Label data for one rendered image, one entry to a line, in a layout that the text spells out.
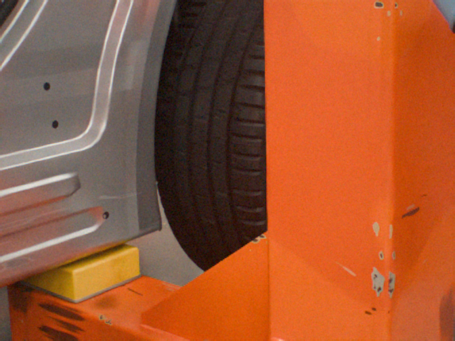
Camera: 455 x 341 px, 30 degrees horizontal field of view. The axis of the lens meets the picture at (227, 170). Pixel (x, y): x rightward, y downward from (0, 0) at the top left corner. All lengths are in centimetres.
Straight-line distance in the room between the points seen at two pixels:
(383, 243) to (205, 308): 31
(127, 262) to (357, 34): 63
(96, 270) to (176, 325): 20
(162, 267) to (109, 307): 208
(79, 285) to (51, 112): 26
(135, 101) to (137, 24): 11
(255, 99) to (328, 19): 45
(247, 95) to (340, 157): 45
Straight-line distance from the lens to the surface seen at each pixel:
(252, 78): 131
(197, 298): 110
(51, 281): 131
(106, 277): 131
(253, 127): 129
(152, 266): 335
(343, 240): 90
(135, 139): 129
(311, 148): 90
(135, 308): 125
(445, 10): 77
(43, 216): 120
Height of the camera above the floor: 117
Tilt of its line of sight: 14 degrees down
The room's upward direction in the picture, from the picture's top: 2 degrees counter-clockwise
